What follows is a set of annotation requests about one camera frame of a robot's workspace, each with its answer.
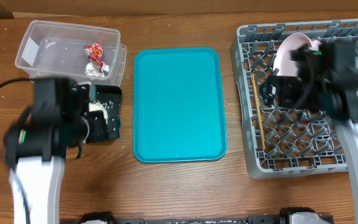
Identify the pink bowl with rice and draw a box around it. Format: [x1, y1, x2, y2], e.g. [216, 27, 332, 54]
[310, 40, 321, 51]

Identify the large pink plate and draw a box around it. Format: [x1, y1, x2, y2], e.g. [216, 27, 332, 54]
[273, 33, 313, 77]

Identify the wooden chopstick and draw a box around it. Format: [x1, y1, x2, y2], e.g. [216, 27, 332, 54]
[252, 75, 265, 150]

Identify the red snack wrapper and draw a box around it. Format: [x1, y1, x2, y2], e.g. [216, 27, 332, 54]
[84, 42, 104, 71]

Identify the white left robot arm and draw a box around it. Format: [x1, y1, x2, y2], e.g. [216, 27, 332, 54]
[4, 77, 122, 223]

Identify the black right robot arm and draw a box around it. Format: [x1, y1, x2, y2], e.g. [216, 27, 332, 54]
[259, 41, 358, 223]

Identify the clear plastic waste bin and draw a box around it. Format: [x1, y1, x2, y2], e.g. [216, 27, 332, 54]
[15, 20, 127, 86]

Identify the grey dishwasher rack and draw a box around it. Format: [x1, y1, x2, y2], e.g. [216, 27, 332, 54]
[231, 19, 358, 179]

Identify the white rice pile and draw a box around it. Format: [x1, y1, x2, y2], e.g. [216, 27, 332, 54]
[88, 100, 117, 124]

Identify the black tray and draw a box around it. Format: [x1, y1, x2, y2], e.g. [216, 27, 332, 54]
[84, 85, 122, 143]

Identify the crumpled white tissue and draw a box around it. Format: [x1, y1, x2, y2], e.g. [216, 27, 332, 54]
[85, 62, 110, 77]

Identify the teal serving tray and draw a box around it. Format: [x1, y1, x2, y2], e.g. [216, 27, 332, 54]
[133, 47, 227, 163]

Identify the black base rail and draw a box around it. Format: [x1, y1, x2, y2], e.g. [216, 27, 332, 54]
[60, 207, 335, 224]

